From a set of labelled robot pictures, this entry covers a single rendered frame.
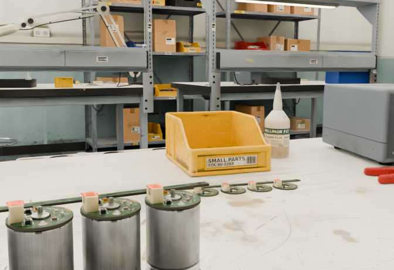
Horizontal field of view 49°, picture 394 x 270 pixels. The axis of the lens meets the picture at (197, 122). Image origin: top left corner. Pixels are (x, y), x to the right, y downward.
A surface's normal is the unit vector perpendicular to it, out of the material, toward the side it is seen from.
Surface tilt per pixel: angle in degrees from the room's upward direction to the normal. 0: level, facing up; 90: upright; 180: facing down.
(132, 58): 90
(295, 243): 0
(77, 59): 90
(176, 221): 90
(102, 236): 90
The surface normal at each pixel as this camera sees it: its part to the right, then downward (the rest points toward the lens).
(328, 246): 0.00, -0.99
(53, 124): 0.40, 0.12
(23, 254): -0.21, 0.12
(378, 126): -0.98, 0.02
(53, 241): 0.68, 0.10
